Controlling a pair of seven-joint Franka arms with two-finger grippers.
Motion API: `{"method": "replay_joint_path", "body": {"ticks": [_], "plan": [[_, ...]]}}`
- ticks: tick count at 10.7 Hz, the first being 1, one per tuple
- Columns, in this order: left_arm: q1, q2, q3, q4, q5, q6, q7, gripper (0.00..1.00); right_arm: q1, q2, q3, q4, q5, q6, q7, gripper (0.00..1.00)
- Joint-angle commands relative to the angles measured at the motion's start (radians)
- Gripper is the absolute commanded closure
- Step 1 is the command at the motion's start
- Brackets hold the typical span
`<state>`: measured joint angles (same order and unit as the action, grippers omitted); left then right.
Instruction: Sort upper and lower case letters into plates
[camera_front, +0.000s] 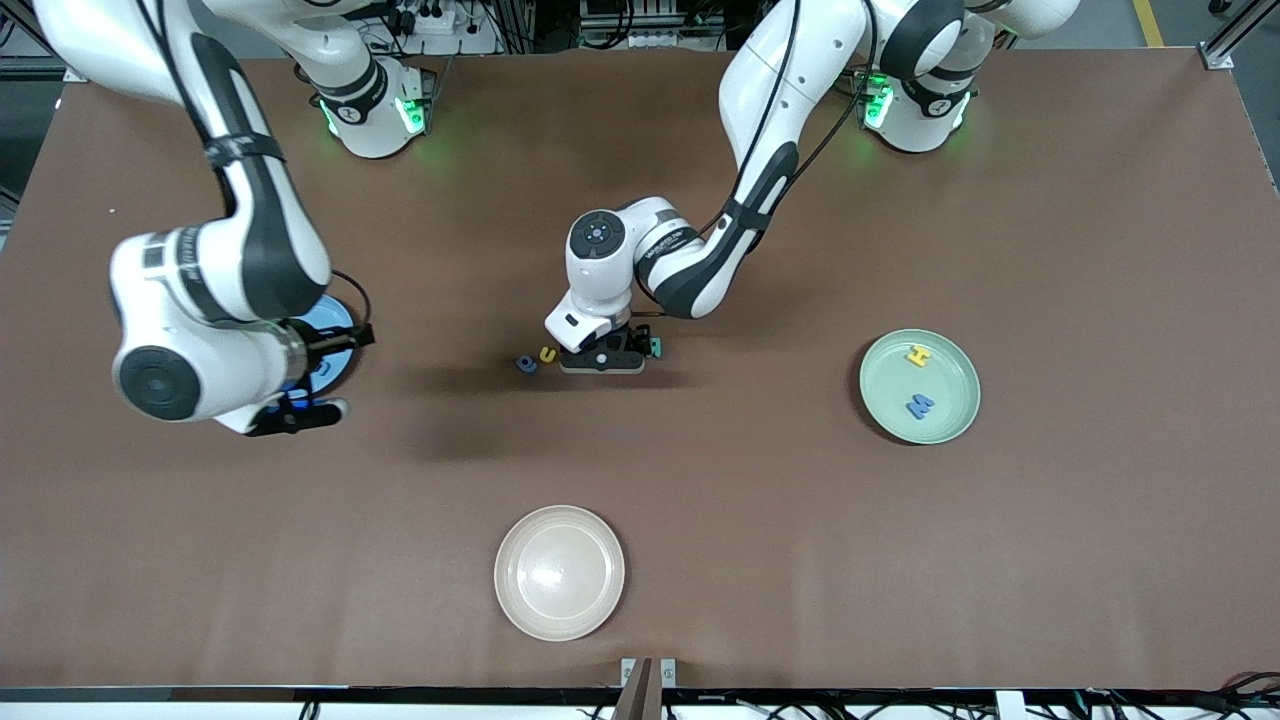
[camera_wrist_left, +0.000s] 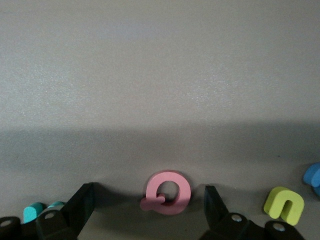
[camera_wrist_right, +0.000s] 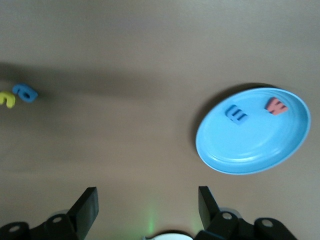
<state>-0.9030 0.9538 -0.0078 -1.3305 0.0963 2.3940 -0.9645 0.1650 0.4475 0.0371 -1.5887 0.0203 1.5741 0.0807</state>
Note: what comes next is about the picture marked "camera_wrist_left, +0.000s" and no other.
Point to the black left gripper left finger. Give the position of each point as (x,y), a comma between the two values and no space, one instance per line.
(75,212)

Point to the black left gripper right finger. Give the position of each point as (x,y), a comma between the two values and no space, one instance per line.
(217,215)

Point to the pink foam letter Q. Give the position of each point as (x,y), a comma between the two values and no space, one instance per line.
(185,190)

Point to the teal foam letter R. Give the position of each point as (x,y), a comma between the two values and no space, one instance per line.
(31,212)

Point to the yellow foam letter u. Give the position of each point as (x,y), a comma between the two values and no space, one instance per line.
(273,205)

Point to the blue foam letter a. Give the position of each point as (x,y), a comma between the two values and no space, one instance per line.
(313,175)

